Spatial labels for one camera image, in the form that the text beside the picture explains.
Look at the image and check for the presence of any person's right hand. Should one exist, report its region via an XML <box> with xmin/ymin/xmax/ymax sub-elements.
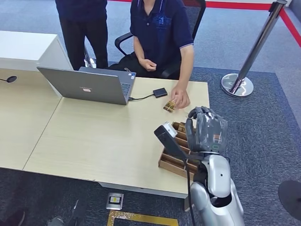
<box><xmin>139</xmin><ymin>58</ymin><xmax>157</xmax><ymax>72</ymax></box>

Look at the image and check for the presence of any person's left hand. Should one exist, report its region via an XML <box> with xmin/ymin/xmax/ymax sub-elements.
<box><xmin>170</xmin><ymin>86</ymin><xmax>191</xmax><ymax>110</ymax></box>

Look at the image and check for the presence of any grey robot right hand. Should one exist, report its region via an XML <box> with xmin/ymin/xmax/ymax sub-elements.
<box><xmin>185</xmin><ymin>106</ymin><xmax>229</xmax><ymax>155</ymax></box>

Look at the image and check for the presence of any wooden slotted card holder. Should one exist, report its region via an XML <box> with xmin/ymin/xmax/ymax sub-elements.
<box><xmin>158</xmin><ymin>121</ymin><xmax>201</xmax><ymax>182</ymax></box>

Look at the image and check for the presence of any seated person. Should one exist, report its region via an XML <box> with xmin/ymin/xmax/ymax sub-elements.
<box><xmin>108</xmin><ymin>0</ymin><xmax>195</xmax><ymax>110</ymax></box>

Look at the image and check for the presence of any standing person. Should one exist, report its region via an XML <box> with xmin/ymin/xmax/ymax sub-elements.
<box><xmin>55</xmin><ymin>0</ymin><xmax>109</xmax><ymax>71</ymax></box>

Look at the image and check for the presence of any black external drive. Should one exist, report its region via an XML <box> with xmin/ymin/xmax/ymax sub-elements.
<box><xmin>152</xmin><ymin>88</ymin><xmax>168</xmax><ymax>99</ymax></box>

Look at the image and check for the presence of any grey laptop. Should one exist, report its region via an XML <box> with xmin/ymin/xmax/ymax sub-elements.
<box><xmin>37</xmin><ymin>66</ymin><xmax>137</xmax><ymax>106</ymax></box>

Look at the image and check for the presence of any black office chair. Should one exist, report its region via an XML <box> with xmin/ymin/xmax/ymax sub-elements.
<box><xmin>115</xmin><ymin>0</ymin><xmax>207</xmax><ymax>80</ymax></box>

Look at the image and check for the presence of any red barrier belt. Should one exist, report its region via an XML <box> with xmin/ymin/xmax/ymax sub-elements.
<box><xmin>108</xmin><ymin>0</ymin><xmax>301</xmax><ymax>49</ymax></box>

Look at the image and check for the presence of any yellow floor tape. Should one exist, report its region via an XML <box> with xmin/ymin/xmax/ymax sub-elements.
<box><xmin>107</xmin><ymin>210</ymin><xmax>180</xmax><ymax>226</ymax></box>

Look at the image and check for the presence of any black round disc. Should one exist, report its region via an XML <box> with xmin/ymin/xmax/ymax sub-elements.
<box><xmin>278</xmin><ymin>180</ymin><xmax>301</xmax><ymax>220</ymax></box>

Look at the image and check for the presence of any silver floor socket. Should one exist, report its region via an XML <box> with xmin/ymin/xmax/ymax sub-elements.
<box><xmin>106</xmin><ymin>193</ymin><xmax>124</xmax><ymax>210</ymax></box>

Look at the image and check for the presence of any white cabinet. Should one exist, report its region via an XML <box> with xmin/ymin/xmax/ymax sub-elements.
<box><xmin>0</xmin><ymin>30</ymin><xmax>73</xmax><ymax>72</ymax></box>

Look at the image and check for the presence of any black round desk puck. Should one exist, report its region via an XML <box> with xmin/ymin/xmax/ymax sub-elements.
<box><xmin>0</xmin><ymin>75</ymin><xmax>18</xmax><ymax>84</ymax></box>

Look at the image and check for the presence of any dark shoe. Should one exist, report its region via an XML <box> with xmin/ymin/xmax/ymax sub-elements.
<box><xmin>6</xmin><ymin>210</ymin><xmax>26</xmax><ymax>226</ymax></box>

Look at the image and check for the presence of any black drive cable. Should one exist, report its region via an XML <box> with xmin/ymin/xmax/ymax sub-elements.
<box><xmin>127</xmin><ymin>93</ymin><xmax>155</xmax><ymax>101</ymax></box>

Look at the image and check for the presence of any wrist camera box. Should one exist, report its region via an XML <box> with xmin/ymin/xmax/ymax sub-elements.
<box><xmin>154</xmin><ymin>121</ymin><xmax>203</xmax><ymax>161</ymax></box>

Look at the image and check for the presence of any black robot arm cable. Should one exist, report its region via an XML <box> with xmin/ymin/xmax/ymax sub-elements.
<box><xmin>183</xmin><ymin>158</ymin><xmax>197</xmax><ymax>226</ymax></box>

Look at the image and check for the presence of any chrome metal frame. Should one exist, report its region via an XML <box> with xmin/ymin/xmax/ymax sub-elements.
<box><xmin>84</xmin><ymin>46</ymin><xmax>97</xmax><ymax>69</ymax></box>

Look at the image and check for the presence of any chrome stanchion post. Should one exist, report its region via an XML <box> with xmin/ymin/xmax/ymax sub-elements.
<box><xmin>220</xmin><ymin>0</ymin><xmax>288</xmax><ymax>98</ymax></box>

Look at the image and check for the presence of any white desk frame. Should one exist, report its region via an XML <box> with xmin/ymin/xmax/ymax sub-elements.
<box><xmin>98</xmin><ymin>182</ymin><xmax>192</xmax><ymax>212</ymax></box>

